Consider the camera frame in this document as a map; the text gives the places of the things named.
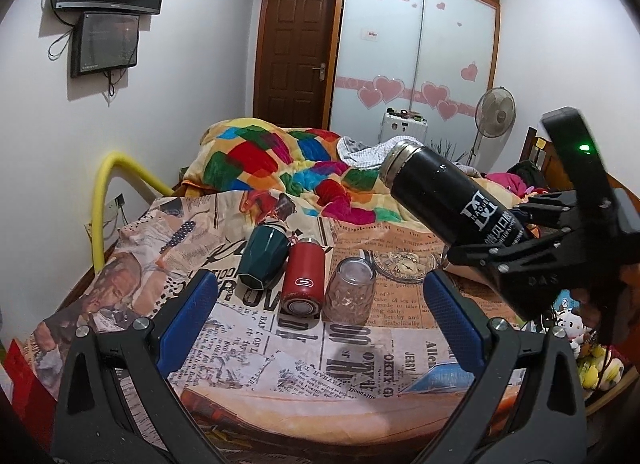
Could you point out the black thermos bottle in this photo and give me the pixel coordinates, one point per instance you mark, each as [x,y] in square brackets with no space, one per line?
[448,202]

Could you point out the white grey crumpled cloth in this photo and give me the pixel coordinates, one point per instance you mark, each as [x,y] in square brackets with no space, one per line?
[362,156]

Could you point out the white small cabinet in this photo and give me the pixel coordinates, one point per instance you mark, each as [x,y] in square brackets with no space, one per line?
[402,123]

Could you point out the newspaper print tablecloth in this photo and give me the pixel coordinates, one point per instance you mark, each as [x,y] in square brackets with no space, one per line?
[258,367]

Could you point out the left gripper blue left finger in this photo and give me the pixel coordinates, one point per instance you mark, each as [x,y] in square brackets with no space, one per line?
[93,422]

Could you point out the wooden headboard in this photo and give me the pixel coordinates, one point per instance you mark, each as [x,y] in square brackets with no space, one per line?
[541,153]

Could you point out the frosted sliding wardrobe doors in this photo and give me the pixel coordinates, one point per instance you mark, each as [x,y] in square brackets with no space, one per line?
[432,57]

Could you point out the small wall monitor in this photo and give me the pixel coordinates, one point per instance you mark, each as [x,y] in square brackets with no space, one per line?
[102,42]

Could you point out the standing electric fan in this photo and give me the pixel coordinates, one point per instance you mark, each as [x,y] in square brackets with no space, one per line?
[495,114]

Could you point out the dark green cup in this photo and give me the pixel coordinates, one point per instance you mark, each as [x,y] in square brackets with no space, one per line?
[264,257]

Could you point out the yellow white plush toys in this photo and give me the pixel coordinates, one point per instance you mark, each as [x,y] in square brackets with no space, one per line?
[598,370]

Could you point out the colourful patchwork blanket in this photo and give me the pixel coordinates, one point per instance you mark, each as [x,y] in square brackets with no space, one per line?
[279,170]

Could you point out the brown wooden door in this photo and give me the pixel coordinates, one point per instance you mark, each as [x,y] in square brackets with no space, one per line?
[292,55]

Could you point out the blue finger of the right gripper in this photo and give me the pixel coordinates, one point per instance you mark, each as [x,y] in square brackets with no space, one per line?
[532,263]
[551,210]

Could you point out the red thermos bottle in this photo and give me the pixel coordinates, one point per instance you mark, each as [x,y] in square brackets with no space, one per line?
[302,292]

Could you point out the glass ashtray dish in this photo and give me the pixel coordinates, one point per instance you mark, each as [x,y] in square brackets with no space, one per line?
[404,267]

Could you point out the yellow padded bed rail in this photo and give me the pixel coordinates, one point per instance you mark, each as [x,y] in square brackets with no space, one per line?
[114,170]

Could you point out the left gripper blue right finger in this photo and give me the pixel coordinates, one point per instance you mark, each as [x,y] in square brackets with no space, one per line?
[525,404]

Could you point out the clear glass cup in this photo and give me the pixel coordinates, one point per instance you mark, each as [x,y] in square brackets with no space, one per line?
[350,292]

